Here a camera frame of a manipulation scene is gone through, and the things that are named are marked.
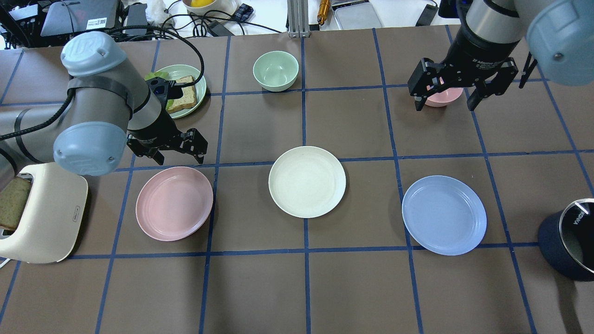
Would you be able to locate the white bowl with fruit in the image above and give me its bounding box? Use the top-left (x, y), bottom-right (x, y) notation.
top-left (182, 0), bottom-right (239, 18)

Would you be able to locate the aluminium frame post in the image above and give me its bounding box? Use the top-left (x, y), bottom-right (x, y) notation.
top-left (287, 0), bottom-right (310, 38)

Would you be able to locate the dark blue pot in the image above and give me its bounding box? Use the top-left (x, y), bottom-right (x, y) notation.
top-left (537, 198), bottom-right (594, 282)

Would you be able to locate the green bowl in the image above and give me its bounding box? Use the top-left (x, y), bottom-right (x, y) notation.
top-left (252, 51), bottom-right (300, 92)

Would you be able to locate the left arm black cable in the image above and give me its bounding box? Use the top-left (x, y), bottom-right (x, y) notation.
top-left (0, 26), bottom-right (206, 142)

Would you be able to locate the cream toaster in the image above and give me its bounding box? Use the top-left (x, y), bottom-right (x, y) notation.
top-left (0, 162), bottom-right (89, 263)

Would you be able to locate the blue plate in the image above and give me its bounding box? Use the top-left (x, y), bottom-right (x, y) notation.
top-left (401, 175), bottom-right (487, 256)

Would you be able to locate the orange handled tool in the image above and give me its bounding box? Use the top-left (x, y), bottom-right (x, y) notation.
top-left (316, 0), bottom-right (331, 26)

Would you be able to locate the silver kitchen scale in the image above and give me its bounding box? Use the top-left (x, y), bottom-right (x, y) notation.
top-left (330, 0), bottom-right (383, 30)

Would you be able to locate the green plate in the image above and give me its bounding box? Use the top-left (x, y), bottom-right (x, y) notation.
top-left (159, 64), bottom-right (207, 120)

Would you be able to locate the pink plate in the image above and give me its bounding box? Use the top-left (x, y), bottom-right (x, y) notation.
top-left (135, 167), bottom-right (214, 242)

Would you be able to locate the black power adapter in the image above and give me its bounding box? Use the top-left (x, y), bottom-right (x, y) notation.
top-left (206, 20), bottom-right (235, 37)

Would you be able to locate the bread slice on plate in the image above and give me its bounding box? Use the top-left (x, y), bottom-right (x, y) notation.
top-left (166, 85), bottom-right (198, 114)

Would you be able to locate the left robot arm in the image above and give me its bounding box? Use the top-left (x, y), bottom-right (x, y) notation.
top-left (1, 31), bottom-right (208, 188)

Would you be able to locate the pink bowl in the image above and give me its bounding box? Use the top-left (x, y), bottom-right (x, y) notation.
top-left (425, 87), bottom-right (464, 107)

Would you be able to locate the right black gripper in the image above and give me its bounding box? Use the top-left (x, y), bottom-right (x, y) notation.
top-left (407, 32), bottom-right (518, 111)

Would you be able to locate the green lettuce leaf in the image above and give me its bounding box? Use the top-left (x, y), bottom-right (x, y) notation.
top-left (144, 71), bottom-right (169, 85)

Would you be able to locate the bread slice in toaster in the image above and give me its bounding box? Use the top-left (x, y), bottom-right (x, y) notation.
top-left (0, 177), bottom-right (32, 231)

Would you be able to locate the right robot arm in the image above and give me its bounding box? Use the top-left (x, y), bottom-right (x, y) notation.
top-left (407, 0), bottom-right (594, 111)

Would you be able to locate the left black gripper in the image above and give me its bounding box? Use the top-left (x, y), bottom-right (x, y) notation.
top-left (126, 100), bottom-right (208, 166)

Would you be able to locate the cream plate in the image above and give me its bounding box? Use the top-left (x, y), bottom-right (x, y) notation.
top-left (268, 146), bottom-right (347, 218)

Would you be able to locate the black laptop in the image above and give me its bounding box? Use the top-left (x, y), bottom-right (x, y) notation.
top-left (40, 0), bottom-right (123, 37)

